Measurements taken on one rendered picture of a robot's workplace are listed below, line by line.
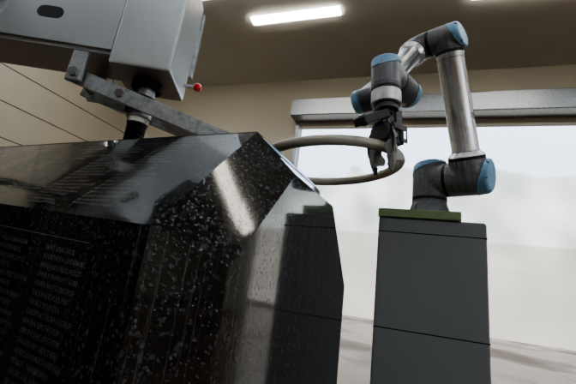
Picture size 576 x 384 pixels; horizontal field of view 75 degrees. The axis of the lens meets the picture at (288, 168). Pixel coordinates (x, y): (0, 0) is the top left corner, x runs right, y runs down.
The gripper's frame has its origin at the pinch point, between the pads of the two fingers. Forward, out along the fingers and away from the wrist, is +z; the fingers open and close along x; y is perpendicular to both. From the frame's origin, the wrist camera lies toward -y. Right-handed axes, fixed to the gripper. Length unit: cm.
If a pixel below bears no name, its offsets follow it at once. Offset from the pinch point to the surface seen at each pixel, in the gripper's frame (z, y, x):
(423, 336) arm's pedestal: 47, 49, 25
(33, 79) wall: -245, -125, 584
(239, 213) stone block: 23, -51, -16
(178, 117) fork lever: -16, -46, 43
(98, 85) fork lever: -24, -70, 56
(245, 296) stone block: 35, -49, -17
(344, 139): -5.8, -12.6, 2.1
